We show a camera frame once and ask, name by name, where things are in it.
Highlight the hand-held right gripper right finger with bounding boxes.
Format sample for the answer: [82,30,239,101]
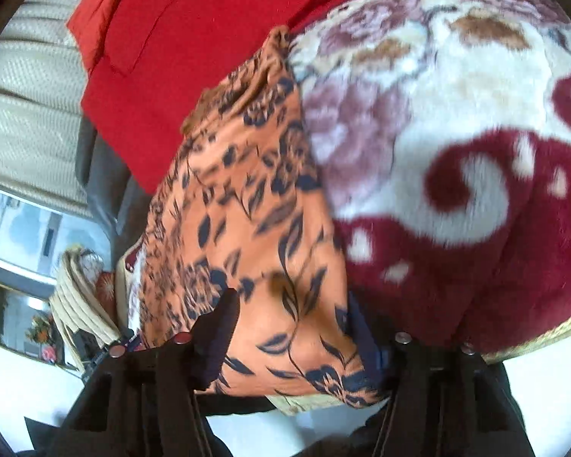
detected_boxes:
[349,331,536,457]

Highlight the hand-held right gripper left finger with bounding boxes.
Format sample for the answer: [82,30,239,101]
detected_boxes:
[50,288,242,457]

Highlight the orange floral cloth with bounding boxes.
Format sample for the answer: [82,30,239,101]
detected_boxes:
[137,26,397,410]

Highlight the cream folded blanket stack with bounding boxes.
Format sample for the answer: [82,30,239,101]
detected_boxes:
[49,244,130,372]

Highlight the glass window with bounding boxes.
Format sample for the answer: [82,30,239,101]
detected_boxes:
[0,180,111,367]

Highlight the floral plush blanket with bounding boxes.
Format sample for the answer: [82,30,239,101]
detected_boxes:
[124,0,571,415]

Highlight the red cushion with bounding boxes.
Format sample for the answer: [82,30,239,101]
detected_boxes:
[67,0,393,196]

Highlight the cream textured curtain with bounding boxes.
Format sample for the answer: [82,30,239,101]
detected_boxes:
[0,0,106,220]

